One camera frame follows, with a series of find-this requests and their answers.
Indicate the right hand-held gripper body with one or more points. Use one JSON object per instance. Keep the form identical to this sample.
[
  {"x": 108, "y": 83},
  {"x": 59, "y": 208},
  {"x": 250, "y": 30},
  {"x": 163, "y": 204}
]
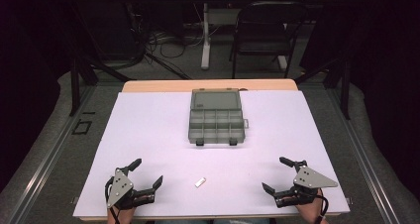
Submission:
[{"x": 310, "y": 181}]

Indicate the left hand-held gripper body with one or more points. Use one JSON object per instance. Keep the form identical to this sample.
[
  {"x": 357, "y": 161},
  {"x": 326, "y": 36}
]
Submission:
[{"x": 119, "y": 187}]

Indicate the small white rectangular piece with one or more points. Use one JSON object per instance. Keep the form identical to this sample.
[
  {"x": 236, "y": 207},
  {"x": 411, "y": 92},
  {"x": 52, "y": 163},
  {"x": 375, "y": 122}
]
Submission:
[{"x": 200, "y": 182}]

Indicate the grey plastic organizer box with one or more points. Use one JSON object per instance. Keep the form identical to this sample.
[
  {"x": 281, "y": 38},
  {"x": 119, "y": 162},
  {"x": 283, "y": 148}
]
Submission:
[{"x": 216, "y": 118}]

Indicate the person's left hand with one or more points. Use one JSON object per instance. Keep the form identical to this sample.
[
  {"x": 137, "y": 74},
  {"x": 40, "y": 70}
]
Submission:
[{"x": 121, "y": 215}]

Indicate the person's right hand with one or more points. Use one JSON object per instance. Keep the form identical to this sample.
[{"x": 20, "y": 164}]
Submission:
[{"x": 308, "y": 213}]

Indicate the white table cover sheet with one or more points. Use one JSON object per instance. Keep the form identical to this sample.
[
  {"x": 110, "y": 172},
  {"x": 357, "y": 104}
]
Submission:
[{"x": 148, "y": 134}]

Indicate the black tape square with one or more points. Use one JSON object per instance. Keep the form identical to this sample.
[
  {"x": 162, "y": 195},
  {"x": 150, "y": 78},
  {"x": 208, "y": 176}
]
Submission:
[{"x": 76, "y": 128}]

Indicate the black metal stand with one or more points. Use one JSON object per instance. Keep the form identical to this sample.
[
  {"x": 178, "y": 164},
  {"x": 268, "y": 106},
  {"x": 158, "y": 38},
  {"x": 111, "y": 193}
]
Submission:
[
  {"x": 345, "y": 91},
  {"x": 75, "y": 85}
]

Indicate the wooden table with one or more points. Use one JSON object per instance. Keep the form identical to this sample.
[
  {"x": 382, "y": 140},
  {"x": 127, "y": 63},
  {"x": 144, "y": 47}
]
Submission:
[{"x": 211, "y": 84}]

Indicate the black folding chair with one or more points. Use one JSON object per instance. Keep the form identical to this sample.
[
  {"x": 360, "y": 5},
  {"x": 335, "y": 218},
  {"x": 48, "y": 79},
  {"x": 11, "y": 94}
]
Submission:
[{"x": 262, "y": 46}]

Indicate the white-legged wooden desk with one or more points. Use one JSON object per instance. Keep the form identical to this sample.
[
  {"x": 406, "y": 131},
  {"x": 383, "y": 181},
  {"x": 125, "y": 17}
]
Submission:
[{"x": 205, "y": 54}]

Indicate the aluminium floor rail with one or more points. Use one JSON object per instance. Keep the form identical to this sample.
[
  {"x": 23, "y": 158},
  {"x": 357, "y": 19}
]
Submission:
[
  {"x": 366, "y": 158},
  {"x": 49, "y": 164}
]

